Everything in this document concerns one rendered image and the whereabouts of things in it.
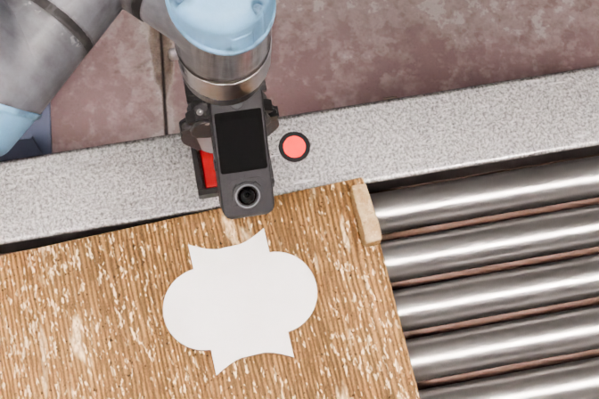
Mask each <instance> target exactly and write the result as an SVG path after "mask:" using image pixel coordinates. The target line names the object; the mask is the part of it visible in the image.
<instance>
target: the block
mask: <svg viewBox="0 0 599 399"><path fill-rule="evenodd" d="M350 197H351V202H352V207H353V210H354V214H355V218H356V222H357V228H358V231H359V235H360V238H361V241H362V245H363V246H364V247H366V248H367V247H371V246H376V245H379V244H380V242H381V240H382V233H381V228H380V225H379V222H378V219H377V215H376V214H375V211H374V208H373V203H372V201H371V197H370V194H369V191H368V189H367V187H366V184H357V185H353V186H351V188H350Z"/></svg>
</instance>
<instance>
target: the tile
mask: <svg viewBox="0 0 599 399"><path fill-rule="evenodd" d="M188 247H189V250H190V255H191V259H192V263H193V269H192V270H190V271H188V272H186V273H183V274H182V275H180V276H179V277H178V278H177V279H175V280H174V282H173V283H172V284H171V285H170V287H169V288H168V291H167V293H166V296H165V298H164V303H163V316H164V321H165V323H166V326H167V328H168V331H169V332H170V334H171V335H172V336H173V338H174V339H175V340H176V341H177V342H179V343H180V344H181V345H183V346H186V347H188V348H190V349H192V350H196V351H211V354H212V358H213V363H214V367H215V371H216V375H218V374H219V373H221V372H222V371H223V370H224V369H226V368H227V367H228V366H230V365H231V364H233V363H234V362H236V361H238V360H241V359H242V358H247V357H251V356H254V355H259V354H279V355H284V356H288V357H291V358H294V356H293V352H292V348H291V341H290V337H289V332H292V331H294V330H296V329H297V328H299V327H300V326H301V325H303V324H304V323H305V322H306V321H307V320H308V318H309V317H310V315H311V314H312V312H313V310H314V308H315V305H316V299H317V286H316V280H315V277H314V275H313V273H312V272H311V271H310V269H309V268H308V266H307V265H306V264H305V263H304V262H303V261H301V260H300V259H299V258H297V257H295V256H293V255H291V254H288V253H283V252H269V248H268V245H267V237H266V234H265V230H264V228H263V229H262V230H261V231H260V232H258V233H257V234H256V235H254V236H253V237H252V238H250V239H249V240H247V241H245V242H244V243H242V244H239V245H234V246H231V247H226V248H219V249H208V248H199V247H195V246H192V245H188Z"/></svg>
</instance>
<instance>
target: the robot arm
mask: <svg viewBox="0 0 599 399"><path fill-rule="evenodd" d="M275 9H276V1H275V0H0V157H1V156H3V155H4V154H6V153H7V152H8V151H9V150H10V149H11V148H12V147H13V145H14V144H15V143H16V142H18V141H19V139H20V138H21V137H22V136H23V135H24V133H25V132H26V131H27V130H28V129H29V127H30V126H31V125H32V124H33V123H34V121H36V120H39V119H41V117H42V116H43V114H41V113H42V112H43V111H44V109H45V108H46V106H47V105H48V104H49V102H50V101H51V100H52V99H53V98H54V96H55V95H56V94H57V93H58V92H59V90H60V89H61V88H62V86H63V85H64V83H65V82H66V81H67V80H68V78H69V77H70V75H71V74H72V73H73V71H74V70H75V69H76V68H77V66H78V65H79V63H80V62H82V60H83V59H84V58H85V57H86V55H87V54H88V53H89V51H90V50H91V49H92V48H93V47H94V45H95V44H96V43H97V41H98V40H99V39H100V38H101V36H102V35H103V33H104V32H105V31H106V30H107V28H108V27H109V26H110V25H111V24H112V22H113V21H114V20H115V19H116V17H117V16H118V15H119V13H120V12H121V11H122V10H125V11H126V12H128V13H130V14H131V15H133V16H134V17H136V18H137V19H139V20H140V21H142V22H145V23H147V24H148V25H150V26H151V27H153V28H154V29H156V30H158V31H159V32H160V33H161V34H163V35H164V36H166V37H168V38H169V39H171V40H172V41H174V43H175V48H170V49H169V50H168V56H169V58H170V60H172V61H175V60H178V64H179V68H180V70H181V73H182V77H183V81H184V86H185V96H186V101H187V104H189V105H188V107H187V112H186V113H185V118H183V119H182V120H181V121H180V122H179V129H180V134H181V140H182V142H183V144H185V145H187V146H189V147H192V148H194V149H196V150H197V151H200V150H202V151H206V152H208V153H213V157H214V159H213V162H214V168H215V172H216V178H217V191H218V198H219V204H220V207H221V208H222V211H223V213H224V215H225V216H226V217H227V218H229V219H236V218H243V217H249V216H260V215H265V214H268V213H270V212H271V211H272V210H273V209H274V205H275V200H274V192H273V184H272V176H271V167H270V158H269V150H268V142H267V137H268V136H269V135H271V134H272V133H273V132H274V131H275V130H276V129H277V128H278V127H279V112H278V107H277V106H274V105H272V101H271V100H269V99H267V96H266V95H265V93H264V92H266V91H267V86H266V81H265V77H266V76H267V72H268V69H269V66H270V62H271V49H272V26H273V23H274V19H275Z"/></svg>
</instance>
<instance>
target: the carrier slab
mask: <svg viewBox="0 0 599 399"><path fill-rule="evenodd" d="M364 183H365V181H364V178H363V177H359V178H355V179H351V180H347V181H342V182H338V183H331V184H327V185H322V186H318V187H314V188H310V189H306V190H302V191H294V192H290V193H285V194H282V195H277V196H274V200H275V205H274V209H273V210H272V211H271V212H270V213H268V214H265V215H260V216H249V217H243V218H236V219H229V218H227V217H226V216H225V215H224V213H223V211H222V208H216V209H212V210H208V211H204V212H200V213H195V214H191V215H187V216H180V217H176V218H171V219H167V220H163V221H159V222H155V223H150V224H143V225H138V226H135V227H130V228H127V229H122V230H117V231H114V232H106V233H102V234H97V235H94V236H89V237H85V238H81V239H77V240H69V241H65V242H61V243H57V244H53V245H48V246H44V247H40V248H33V249H29V250H24V251H20V252H16V253H11V254H8V255H3V256H0V399H360V398H361V399H421V398H420V396H419V392H418V388H417V385H416V381H415V377H414V371H413V368H412V364H411V361H410V357H409V353H408V350H407V346H406V341H405V337H404V333H403V330H402V326H401V322H400V319H399V315H398V309H397V306H396V302H395V298H394V295H393V291H392V287H391V285H390V278H389V275H388V271H387V267H386V264H385V260H384V257H383V253H382V247H381V243H380V244H379V245H376V246H371V247H367V248H366V247H364V246H363V245H362V241H361V238H360V235H359V231H358V228H357V222H356V218H355V214H354V210H353V207H352V202H351V197H350V188H351V186H353V185H357V184H364ZM263 228H264V230H265V234H266V237H267V245H268V248H269V252H283V253H288V254H291V255H293V256H295V257H297V258H299V259H300V260H301V261H303V262H304V263H305V264H306V265H307V266H308V268H309V269H310V271H311V272H312V273H313V275H314V277H315V280H316V286H317V299H316V305H315V308H314V310H313V312H312V314H311V315H310V317H309V318H308V320H307V321H306V322H305V323H304V324H303V325H301V326H300V327H299V328H297V329H296V330H294V331H292V332H289V337H290V341H291V348H292V352H293V356H294V358H291V357H288V356H284V355H279V354H259V355H254V356H251V357H247V358H242V359H241V360H238V361H236V362H234V363H233V364H231V365H230V366H228V367H227V368H226V369H224V370H223V371H222V372H221V373H219V374H218V375H216V371H215V367H214V363H213V358H212V354H211V351H196V350H192V349H190V348H188V347H186V346H183V345H181V344H180V343H179V342H177V341H176V340H175V339H174V338H173V336H172V335H171V334H170V332H169V331H168V328H167V326H166V323H165V321H164V316H163V303H164V298H165V296H166V293H167V291H168V288H169V287H170V285H171V284H172V283H173V282H174V280H175V279H177V278H178V277H179V276H180V275H182V274H183V273H186V272H188V271H190V270H192V269H193V263H192V259H191V255H190V250H189V247H188V245H192V246H195V247H199V248H208V249H219V248H226V247H231V246H234V245H239V244H242V243H244V242H245V241H247V240H249V239H250V238H252V237H253V236H254V235H256V234H257V233H258V232H260V231H261V230H262V229H263Z"/></svg>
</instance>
